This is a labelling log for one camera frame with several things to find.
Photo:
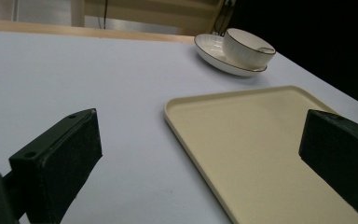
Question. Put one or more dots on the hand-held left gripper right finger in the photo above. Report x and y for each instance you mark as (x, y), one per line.
(341, 155)

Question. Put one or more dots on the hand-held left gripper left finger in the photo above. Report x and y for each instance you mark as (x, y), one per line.
(59, 168)

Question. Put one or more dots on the cream plastic tray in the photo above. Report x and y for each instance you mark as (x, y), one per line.
(254, 140)

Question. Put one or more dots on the white ribbed cup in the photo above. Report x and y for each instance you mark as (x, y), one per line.
(245, 46)

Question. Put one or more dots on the white ribbed saucer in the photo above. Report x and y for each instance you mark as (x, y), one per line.
(213, 51)

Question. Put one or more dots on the beige wooden furniture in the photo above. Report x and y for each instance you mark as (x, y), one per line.
(155, 12)

